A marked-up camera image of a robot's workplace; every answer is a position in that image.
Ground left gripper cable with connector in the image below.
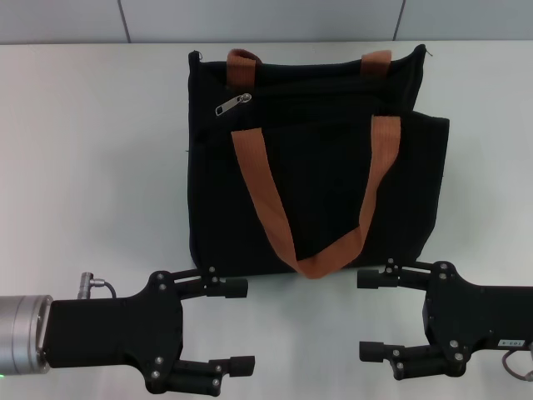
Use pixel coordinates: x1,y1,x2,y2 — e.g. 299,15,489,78
78,271,120,300

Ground right gripper cable with connector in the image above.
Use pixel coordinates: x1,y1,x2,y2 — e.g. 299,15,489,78
501,339,533,383

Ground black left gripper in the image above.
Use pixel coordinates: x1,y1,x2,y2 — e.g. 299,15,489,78
43,266,256,397

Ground black food bag brown handles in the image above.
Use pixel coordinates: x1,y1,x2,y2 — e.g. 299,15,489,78
187,43,451,281

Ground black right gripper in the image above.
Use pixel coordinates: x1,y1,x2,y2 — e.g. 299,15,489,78
356,257,533,380

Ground silver zipper pull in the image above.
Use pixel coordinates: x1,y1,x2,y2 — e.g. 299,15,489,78
214,92,253,118

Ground gripper cable with connector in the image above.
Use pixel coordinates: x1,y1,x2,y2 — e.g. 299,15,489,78
501,339,533,383
78,271,120,300

